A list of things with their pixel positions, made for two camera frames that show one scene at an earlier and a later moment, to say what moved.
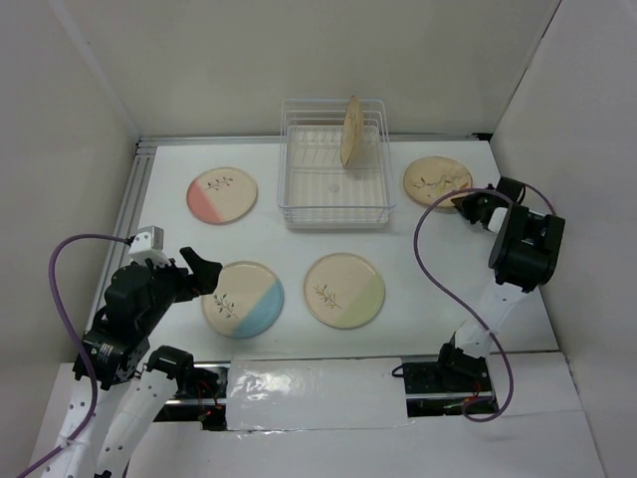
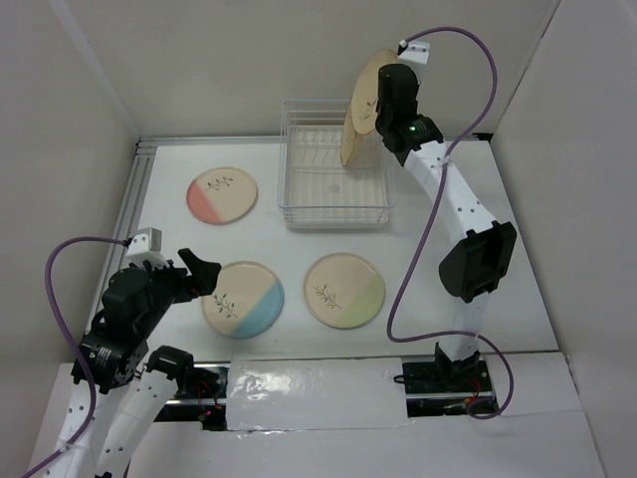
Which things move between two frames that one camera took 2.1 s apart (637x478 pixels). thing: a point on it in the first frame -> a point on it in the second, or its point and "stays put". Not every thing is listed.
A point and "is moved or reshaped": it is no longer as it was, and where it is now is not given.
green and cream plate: (343, 291) stays put
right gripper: (480, 205) -> (383, 103)
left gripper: (204, 279) stays put
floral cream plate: (428, 179) is moved or reshaped
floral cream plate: (352, 131) stays put
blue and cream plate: (246, 302) stays put
